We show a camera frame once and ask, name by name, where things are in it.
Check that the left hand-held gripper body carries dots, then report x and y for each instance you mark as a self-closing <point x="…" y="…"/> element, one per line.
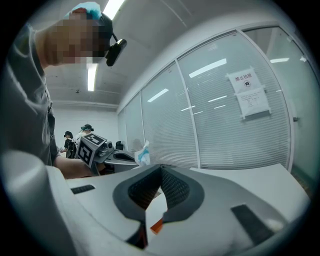
<point x="87" y="150"/>

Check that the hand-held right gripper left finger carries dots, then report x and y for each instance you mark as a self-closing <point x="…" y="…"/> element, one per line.
<point x="100" y="200"/>

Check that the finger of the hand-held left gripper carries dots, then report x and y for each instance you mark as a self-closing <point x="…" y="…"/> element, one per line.
<point x="122" y="166"/>
<point x="126" y="152"/>

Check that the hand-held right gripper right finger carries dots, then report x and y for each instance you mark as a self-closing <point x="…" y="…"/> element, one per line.
<point x="212" y="212"/>

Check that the white plastic bag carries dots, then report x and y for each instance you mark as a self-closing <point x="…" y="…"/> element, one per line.
<point x="142" y="155"/>

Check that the orange box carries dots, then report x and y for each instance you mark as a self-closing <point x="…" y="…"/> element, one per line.
<point x="157" y="226"/>

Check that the person's left forearm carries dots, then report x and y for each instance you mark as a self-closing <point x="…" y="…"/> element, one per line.
<point x="72" y="168"/>

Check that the long ceiling light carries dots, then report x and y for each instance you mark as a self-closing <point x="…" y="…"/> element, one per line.
<point x="92" y="77"/>
<point x="113" y="8"/>

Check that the person's grey shirt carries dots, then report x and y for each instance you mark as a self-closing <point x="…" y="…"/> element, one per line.
<point x="25" y="105"/>

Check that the person's head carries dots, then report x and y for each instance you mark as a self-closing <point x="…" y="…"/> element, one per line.
<point x="70" y="40"/>

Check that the white printed paper sheet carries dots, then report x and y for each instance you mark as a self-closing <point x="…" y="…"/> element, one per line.
<point x="253" y="103"/>

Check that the white paper notice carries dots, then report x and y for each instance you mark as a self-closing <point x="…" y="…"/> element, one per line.
<point x="243" y="80"/>

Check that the blue hair cap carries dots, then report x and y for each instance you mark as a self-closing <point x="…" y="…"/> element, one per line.
<point x="92" y="8"/>

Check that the black head-mounted camera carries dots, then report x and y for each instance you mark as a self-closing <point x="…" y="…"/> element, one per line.
<point x="115" y="53"/>

